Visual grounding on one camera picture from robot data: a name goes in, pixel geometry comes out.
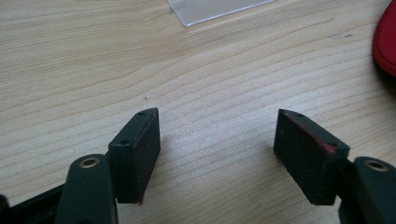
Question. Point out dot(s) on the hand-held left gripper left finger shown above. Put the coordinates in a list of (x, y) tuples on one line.
[(130, 161)]

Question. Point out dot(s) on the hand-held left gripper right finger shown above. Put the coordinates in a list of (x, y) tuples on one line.
[(311, 161)]

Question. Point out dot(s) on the clear plastic sheet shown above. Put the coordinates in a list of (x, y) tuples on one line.
[(211, 9)]

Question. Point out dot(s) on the red round case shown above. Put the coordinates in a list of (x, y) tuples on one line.
[(387, 40)]

